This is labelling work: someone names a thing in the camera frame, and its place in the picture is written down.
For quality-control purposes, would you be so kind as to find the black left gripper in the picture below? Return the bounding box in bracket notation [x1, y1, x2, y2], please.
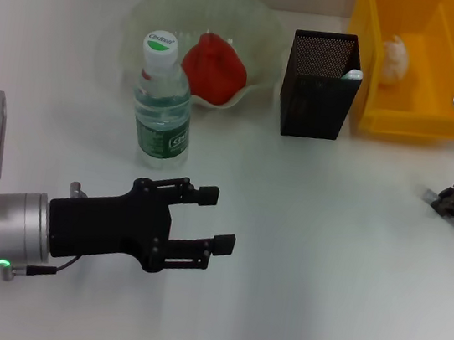
[43, 159, 245, 285]

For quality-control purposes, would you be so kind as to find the clear green-label water bottle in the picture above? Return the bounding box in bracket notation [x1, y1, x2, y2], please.
[123, 27, 207, 173]

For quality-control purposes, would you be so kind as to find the red-orange fruit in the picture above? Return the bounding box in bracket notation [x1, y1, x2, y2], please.
[176, 28, 254, 110]

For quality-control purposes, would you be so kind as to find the white paper ball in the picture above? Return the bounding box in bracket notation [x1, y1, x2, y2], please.
[376, 32, 414, 90]

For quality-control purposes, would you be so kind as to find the green utility knife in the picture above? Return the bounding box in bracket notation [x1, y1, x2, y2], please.
[340, 66, 364, 83]

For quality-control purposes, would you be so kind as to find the black mesh pen holder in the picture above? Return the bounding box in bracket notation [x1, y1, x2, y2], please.
[273, 25, 369, 147]

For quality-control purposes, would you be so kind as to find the green glass fruit bowl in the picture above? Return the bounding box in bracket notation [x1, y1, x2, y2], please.
[114, 0, 292, 118]

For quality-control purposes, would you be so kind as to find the yellow plastic storage bin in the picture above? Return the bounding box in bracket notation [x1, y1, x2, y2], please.
[333, 0, 454, 147]

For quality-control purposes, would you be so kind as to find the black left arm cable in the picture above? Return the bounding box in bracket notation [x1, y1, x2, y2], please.
[0, 246, 81, 290]

